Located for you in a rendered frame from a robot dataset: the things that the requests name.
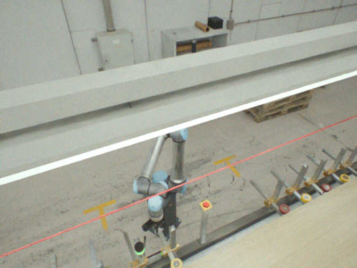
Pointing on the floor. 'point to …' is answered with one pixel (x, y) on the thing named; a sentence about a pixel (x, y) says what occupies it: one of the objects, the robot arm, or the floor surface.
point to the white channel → (162, 76)
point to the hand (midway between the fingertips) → (155, 232)
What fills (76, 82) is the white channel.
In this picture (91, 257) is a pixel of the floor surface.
